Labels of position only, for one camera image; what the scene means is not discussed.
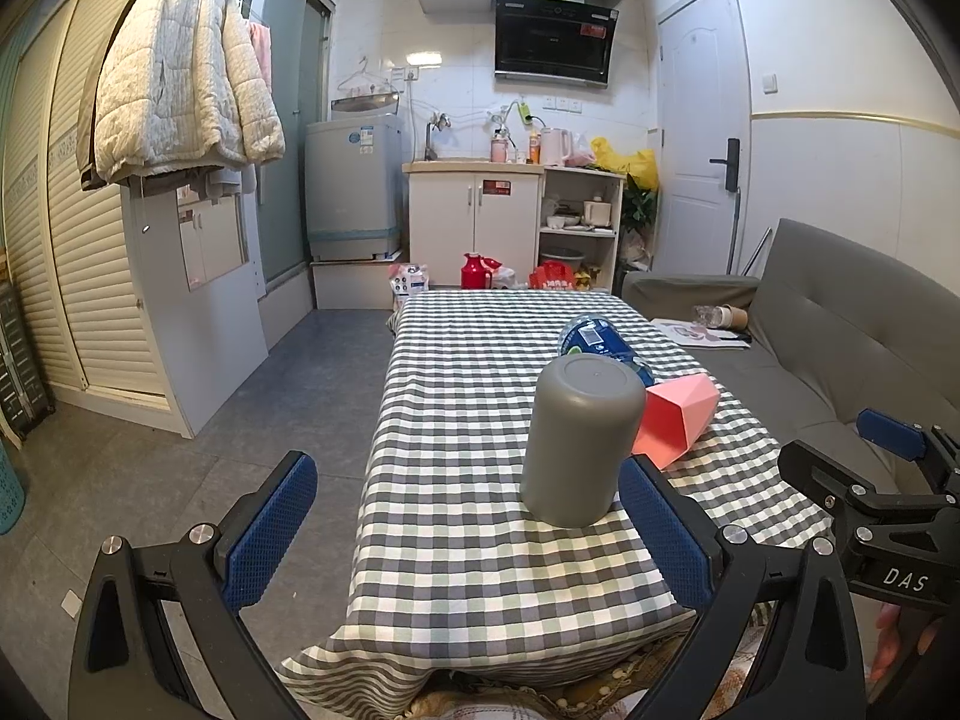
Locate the white light switch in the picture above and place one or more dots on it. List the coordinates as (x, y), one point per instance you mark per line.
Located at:
(769, 82)

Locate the orange bottle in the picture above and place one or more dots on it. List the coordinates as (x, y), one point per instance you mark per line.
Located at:
(534, 150)

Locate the crumpled clear plastic bottle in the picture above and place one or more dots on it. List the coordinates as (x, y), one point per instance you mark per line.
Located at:
(705, 313)

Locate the white door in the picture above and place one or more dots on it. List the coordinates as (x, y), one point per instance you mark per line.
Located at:
(697, 112)

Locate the metal faucet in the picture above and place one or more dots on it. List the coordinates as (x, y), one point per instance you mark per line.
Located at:
(430, 136)

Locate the pink towel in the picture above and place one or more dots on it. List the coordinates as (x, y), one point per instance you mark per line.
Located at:
(261, 52)

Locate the teal basket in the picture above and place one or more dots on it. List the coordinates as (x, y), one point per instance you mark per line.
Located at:
(6, 487)

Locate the white board panel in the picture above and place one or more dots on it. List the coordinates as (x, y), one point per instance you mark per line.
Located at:
(187, 330)

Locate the black range hood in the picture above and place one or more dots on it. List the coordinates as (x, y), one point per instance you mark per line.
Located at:
(551, 34)

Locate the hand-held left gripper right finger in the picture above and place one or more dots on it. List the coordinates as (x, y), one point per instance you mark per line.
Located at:
(664, 540)

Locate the green plant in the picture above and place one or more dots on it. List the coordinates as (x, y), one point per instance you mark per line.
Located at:
(637, 210)

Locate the grey washing machine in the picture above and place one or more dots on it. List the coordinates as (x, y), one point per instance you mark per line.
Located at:
(352, 180)

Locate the cream louvred wardrobe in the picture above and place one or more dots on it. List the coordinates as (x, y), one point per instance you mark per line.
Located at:
(60, 255)

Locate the dark suitcase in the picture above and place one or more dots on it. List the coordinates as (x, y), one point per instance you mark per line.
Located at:
(19, 375)

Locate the white puffer jacket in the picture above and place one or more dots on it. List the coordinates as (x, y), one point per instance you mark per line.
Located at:
(184, 67)

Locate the magazine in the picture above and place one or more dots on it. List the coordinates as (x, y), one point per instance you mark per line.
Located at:
(690, 334)

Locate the grey cup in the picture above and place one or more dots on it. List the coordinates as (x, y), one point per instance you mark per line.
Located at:
(581, 435)

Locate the person's right hand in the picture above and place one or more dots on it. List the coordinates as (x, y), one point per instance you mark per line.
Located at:
(892, 641)

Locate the white printed packet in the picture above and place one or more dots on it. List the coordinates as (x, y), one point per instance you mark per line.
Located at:
(409, 286)

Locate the brown paper cup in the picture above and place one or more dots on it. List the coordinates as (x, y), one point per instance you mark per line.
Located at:
(733, 316)

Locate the red thermos jug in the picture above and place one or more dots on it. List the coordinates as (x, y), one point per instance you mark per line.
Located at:
(474, 274)

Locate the frosted glass door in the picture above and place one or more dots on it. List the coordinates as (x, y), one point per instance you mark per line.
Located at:
(289, 165)

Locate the white open shelf unit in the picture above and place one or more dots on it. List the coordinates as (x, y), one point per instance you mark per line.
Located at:
(616, 240)

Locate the white electric kettle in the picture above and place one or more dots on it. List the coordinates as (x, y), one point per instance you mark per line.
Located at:
(553, 146)

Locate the yellow plastic bag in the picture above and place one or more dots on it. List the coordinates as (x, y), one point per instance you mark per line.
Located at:
(634, 165)

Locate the pink faceted cup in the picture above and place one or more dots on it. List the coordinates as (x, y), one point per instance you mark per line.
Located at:
(675, 420)

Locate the green checkered tablecloth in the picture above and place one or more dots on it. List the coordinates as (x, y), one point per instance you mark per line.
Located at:
(457, 405)

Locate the white sink cabinet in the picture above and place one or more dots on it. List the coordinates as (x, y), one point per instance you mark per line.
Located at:
(472, 225)

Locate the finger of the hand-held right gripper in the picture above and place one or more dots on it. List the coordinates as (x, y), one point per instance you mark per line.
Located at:
(825, 476)
(892, 435)

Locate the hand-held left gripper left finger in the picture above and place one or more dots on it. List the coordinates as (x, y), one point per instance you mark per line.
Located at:
(274, 532)

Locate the grey sofa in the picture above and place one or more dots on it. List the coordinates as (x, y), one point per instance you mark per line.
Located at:
(825, 330)

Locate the blue plastic water bottle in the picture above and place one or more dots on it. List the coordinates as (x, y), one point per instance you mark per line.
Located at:
(600, 341)

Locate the pink bottle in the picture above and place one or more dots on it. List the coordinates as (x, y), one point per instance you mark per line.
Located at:
(499, 148)

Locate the white washing machine platform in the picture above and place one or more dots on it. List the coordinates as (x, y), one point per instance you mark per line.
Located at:
(352, 285)

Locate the red plastic bag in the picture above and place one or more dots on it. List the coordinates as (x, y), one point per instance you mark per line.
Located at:
(551, 276)

